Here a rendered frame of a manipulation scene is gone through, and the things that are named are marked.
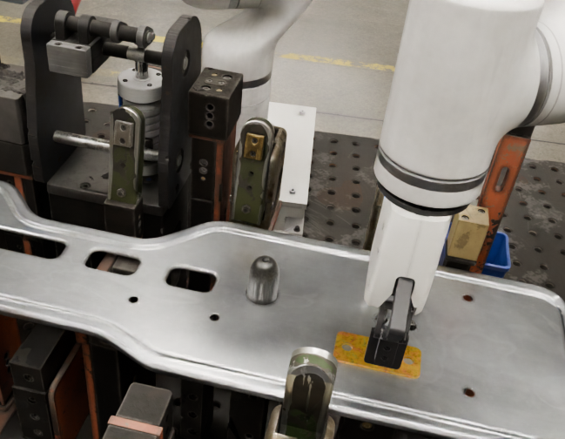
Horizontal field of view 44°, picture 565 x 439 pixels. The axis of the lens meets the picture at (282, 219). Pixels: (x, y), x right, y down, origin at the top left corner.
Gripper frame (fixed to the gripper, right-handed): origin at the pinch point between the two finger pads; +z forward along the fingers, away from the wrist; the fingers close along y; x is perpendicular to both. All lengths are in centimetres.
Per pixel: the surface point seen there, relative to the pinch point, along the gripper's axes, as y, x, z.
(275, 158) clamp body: -20.8, -15.2, -1.4
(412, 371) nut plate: 1.2, 3.4, 4.8
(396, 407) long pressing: 5.4, 2.2, 5.2
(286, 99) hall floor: -234, -45, 105
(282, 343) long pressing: 1.0, -9.2, 5.1
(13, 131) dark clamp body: -21, -48, 2
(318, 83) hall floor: -256, -34, 105
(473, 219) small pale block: -16.6, 7.8, -1.3
